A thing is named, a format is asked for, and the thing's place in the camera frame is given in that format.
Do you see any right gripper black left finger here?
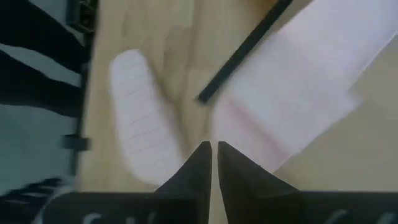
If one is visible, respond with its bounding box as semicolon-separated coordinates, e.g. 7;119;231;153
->
156;141;213;194

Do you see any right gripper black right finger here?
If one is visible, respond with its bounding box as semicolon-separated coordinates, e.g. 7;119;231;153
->
217;141;300;194

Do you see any pink rubber slide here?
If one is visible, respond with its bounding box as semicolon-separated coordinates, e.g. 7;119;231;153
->
108;49;185;187
210;0;398;174

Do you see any wooden shelf with black frame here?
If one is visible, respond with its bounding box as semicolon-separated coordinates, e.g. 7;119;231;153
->
195;0;295;105

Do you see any black cable bundle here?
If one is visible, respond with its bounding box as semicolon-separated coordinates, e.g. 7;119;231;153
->
0;0;88;118

